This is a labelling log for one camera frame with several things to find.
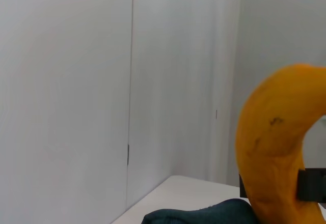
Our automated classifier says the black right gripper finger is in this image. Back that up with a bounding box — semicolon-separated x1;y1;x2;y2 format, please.
238;174;250;199
296;167;326;205

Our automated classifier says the dark teal lunch bag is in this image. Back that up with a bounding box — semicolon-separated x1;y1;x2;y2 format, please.
141;198;258;224

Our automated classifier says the yellow banana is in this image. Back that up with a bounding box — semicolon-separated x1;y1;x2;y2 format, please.
234;63;326;224

